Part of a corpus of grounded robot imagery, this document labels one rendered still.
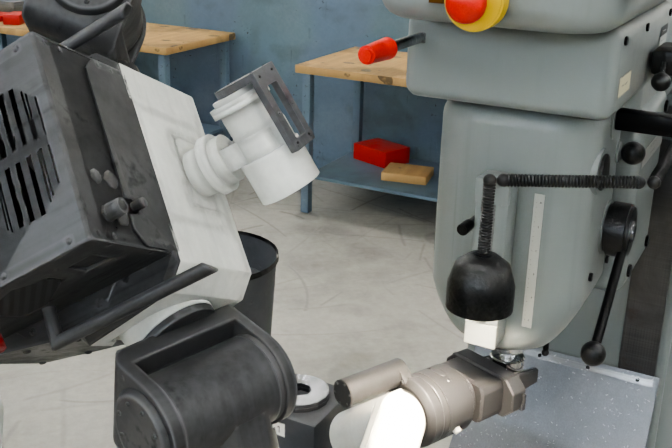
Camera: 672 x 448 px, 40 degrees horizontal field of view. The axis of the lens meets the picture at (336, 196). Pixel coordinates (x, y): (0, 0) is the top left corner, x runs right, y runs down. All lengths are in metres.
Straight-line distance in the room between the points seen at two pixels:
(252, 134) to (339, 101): 5.21
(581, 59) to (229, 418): 0.51
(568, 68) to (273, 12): 5.30
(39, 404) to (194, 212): 2.81
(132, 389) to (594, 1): 0.55
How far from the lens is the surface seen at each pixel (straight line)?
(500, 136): 1.09
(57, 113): 0.81
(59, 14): 0.97
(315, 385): 1.44
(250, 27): 6.37
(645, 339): 1.63
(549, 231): 1.11
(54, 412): 3.63
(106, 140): 0.85
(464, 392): 1.18
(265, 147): 0.90
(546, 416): 1.69
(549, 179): 0.97
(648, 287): 1.60
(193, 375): 0.85
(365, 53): 0.94
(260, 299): 3.17
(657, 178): 1.00
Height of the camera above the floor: 1.87
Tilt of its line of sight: 19 degrees down
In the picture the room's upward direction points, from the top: 2 degrees clockwise
